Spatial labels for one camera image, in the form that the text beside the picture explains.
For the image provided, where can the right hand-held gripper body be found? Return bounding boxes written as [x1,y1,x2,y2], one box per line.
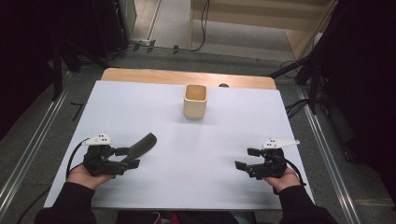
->
[246,137,301,181]

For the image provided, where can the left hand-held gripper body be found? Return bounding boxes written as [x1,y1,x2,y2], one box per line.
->
[81,133,130,177]

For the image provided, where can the black comb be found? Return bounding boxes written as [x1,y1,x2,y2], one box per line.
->
[120,132,158,163]

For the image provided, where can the beige square cup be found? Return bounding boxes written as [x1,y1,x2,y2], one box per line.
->
[182,83,208,119]

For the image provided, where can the person's right hand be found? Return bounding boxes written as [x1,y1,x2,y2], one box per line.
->
[262,167,302,194]

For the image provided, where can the person's left hand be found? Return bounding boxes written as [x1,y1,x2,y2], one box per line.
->
[66,163,115,191]

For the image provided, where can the white table board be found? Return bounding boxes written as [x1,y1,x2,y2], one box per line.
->
[43,79,318,211]

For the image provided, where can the black metal stand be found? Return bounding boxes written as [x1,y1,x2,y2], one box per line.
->
[268,0,345,117]

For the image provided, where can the black tripod stand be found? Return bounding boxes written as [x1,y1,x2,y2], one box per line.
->
[49,38,110,103]

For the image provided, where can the dark cabinet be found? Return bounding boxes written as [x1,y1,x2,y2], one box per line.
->
[92,0,138,60]

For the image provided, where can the light wooden shelf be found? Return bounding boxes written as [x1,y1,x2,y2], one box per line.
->
[189,0,340,61]

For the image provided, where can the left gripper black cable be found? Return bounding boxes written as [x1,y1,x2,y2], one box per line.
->
[15,140,92,224]

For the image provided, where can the metal floor rail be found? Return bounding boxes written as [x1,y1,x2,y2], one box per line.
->
[295,85,362,224]
[0,70,77,213]

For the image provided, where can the black floor cables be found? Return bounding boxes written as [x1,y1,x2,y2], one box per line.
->
[284,98,313,121]

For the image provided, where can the hanging black cable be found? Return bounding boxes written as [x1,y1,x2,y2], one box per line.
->
[188,0,211,53]

